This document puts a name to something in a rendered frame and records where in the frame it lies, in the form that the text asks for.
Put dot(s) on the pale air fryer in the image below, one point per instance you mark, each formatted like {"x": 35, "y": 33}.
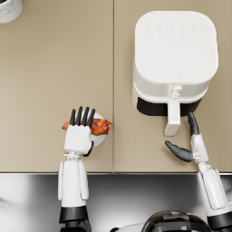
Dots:
{"x": 175, "y": 57}

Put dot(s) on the small white plate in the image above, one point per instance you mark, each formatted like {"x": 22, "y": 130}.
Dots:
{"x": 99, "y": 138}

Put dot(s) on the dark round robot body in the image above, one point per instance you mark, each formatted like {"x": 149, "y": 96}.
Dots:
{"x": 175, "y": 223}

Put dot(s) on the roasted drumstick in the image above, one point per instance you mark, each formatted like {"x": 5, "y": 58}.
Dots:
{"x": 100, "y": 126}

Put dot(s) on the white marbled pot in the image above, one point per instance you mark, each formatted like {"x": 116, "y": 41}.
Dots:
{"x": 8, "y": 9}

